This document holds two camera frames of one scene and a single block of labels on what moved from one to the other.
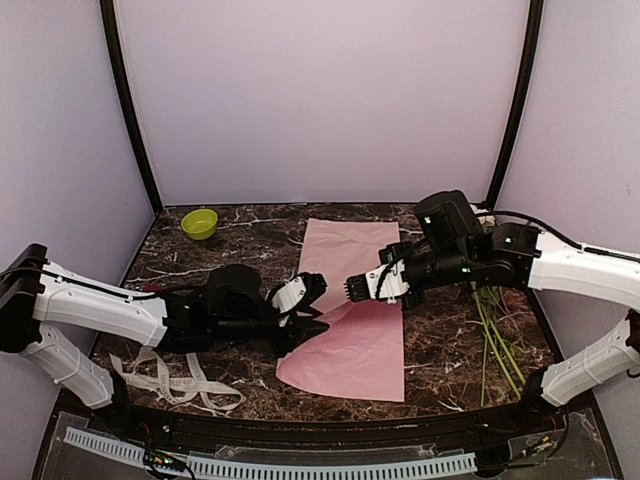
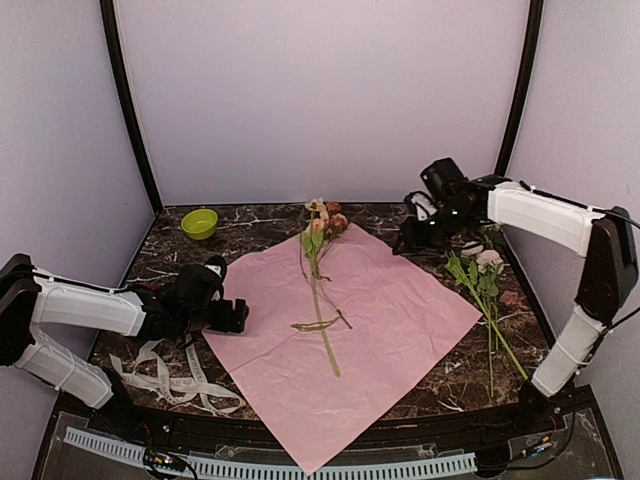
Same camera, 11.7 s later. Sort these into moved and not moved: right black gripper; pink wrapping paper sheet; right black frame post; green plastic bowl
Moved: pink wrapping paper sheet; right black gripper
Not moved: green plastic bowl; right black frame post
